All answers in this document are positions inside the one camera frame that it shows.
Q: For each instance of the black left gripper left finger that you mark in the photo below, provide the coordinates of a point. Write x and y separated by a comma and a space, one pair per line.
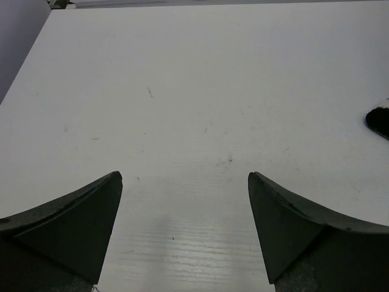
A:
61, 245

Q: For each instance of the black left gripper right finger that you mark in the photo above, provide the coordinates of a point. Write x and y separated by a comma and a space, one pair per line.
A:
308, 247

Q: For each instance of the zebra print pillowcase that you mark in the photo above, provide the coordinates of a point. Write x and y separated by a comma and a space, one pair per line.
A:
377, 120

